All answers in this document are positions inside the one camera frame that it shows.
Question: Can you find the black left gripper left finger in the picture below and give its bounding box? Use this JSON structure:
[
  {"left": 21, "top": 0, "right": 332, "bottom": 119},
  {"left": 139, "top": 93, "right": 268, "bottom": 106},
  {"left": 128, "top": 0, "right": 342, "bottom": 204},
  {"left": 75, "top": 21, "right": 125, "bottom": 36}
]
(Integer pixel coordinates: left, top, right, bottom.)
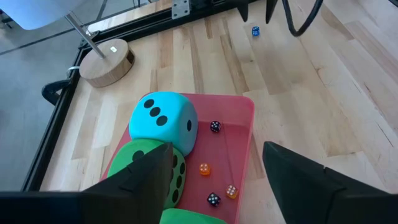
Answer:
[{"left": 82, "top": 142, "right": 174, "bottom": 224}]

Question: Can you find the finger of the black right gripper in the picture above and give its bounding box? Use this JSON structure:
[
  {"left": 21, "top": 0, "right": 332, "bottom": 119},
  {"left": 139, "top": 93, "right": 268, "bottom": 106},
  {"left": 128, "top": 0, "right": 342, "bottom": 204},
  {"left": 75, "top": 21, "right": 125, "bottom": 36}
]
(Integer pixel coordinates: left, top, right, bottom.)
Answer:
[
  {"left": 266, "top": 0, "right": 279, "bottom": 24},
  {"left": 236, "top": 0, "right": 249, "bottom": 22}
]

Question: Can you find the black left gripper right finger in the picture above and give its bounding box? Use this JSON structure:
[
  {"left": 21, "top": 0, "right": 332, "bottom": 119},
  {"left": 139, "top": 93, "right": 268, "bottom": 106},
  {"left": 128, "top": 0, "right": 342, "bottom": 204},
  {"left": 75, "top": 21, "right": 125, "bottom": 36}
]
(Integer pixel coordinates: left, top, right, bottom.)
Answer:
[{"left": 262, "top": 141, "right": 398, "bottom": 224}]

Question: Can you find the large green foam die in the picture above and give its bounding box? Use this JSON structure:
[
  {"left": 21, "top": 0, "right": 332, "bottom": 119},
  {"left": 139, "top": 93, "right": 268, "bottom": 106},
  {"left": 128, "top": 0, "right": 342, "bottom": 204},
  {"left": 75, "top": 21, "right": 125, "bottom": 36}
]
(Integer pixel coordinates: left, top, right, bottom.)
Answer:
[
  {"left": 159, "top": 207, "right": 228, "bottom": 224},
  {"left": 107, "top": 138, "right": 187, "bottom": 210}
]

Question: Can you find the large teal foam die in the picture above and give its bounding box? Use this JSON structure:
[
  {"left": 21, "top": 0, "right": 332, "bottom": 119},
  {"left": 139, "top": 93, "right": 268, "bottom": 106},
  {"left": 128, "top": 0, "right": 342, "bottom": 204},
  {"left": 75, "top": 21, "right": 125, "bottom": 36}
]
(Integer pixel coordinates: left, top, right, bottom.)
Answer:
[{"left": 128, "top": 91, "right": 199, "bottom": 157}]

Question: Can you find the small peach die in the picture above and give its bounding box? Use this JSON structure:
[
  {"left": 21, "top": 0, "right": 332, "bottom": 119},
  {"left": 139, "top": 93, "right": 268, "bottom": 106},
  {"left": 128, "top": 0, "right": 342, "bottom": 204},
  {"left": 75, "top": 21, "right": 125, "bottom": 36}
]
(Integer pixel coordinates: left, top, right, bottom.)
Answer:
[{"left": 225, "top": 184, "right": 239, "bottom": 200}]

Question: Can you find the pink translucent plastic bin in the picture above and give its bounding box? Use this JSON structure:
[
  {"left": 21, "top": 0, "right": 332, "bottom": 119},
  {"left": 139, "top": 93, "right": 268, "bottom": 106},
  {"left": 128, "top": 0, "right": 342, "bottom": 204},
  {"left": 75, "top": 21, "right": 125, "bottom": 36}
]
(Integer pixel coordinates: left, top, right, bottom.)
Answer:
[{"left": 99, "top": 92, "right": 255, "bottom": 224}]

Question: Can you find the white plastic cup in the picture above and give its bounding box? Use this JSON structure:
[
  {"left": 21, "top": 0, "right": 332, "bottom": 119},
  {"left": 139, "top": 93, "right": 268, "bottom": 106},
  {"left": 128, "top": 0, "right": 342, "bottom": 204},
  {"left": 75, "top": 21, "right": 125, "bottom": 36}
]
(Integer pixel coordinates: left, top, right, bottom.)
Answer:
[{"left": 0, "top": 0, "right": 136, "bottom": 88}]

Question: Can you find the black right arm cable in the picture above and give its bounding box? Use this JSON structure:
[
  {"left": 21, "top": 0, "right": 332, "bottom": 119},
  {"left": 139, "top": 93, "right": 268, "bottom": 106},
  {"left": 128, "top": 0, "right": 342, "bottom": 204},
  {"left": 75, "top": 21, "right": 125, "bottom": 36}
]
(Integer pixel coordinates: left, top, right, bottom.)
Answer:
[{"left": 281, "top": 0, "right": 324, "bottom": 37}]

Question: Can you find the black aluminium table frame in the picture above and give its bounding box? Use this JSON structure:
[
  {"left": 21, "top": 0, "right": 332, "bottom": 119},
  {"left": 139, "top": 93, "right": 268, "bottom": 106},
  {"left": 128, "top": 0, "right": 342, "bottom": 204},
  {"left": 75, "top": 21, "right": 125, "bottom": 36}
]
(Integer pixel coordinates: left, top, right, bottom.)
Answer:
[{"left": 21, "top": 0, "right": 259, "bottom": 192}]

